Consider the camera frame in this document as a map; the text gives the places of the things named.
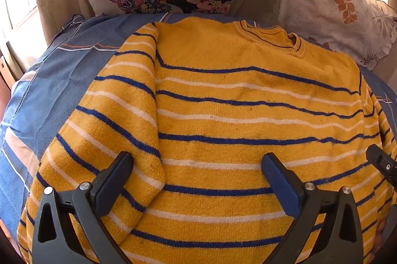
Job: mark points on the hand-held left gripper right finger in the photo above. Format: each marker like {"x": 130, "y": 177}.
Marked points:
{"x": 280, "y": 178}

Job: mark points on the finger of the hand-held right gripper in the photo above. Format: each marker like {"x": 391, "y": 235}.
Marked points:
{"x": 382, "y": 160}

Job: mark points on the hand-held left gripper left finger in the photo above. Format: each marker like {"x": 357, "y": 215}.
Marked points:
{"x": 115, "y": 176}

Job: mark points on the yellow striped sweater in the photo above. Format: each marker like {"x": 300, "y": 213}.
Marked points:
{"x": 217, "y": 140}

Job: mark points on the blue striped bed sheet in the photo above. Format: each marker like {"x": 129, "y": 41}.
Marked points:
{"x": 59, "y": 87}

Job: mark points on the white pillow with leaf print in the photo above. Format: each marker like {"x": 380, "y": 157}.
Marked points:
{"x": 335, "y": 6}

